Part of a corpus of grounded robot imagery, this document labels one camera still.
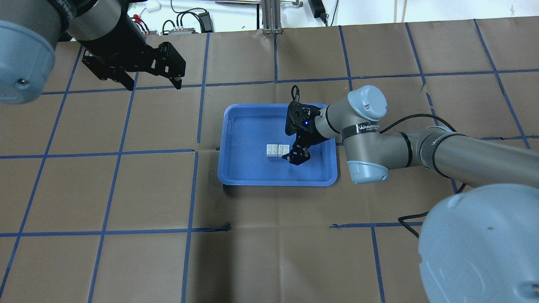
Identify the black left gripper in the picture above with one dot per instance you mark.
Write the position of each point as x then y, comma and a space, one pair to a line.
113, 47

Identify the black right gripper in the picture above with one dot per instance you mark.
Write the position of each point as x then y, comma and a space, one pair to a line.
301, 141

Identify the white block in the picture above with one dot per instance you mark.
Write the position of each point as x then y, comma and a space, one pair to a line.
283, 149
272, 150

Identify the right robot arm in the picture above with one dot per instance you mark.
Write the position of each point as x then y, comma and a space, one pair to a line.
476, 246

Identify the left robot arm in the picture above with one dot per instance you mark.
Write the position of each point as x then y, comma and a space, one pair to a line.
29, 32

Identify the blue plastic tray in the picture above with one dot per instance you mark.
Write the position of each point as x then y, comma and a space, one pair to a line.
253, 142

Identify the brown paper table cover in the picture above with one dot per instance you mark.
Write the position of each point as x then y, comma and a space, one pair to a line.
167, 196

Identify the black power adapter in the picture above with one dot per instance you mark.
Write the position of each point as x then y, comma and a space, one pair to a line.
317, 8

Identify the aluminium frame post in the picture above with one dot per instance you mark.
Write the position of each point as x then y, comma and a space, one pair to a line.
271, 17

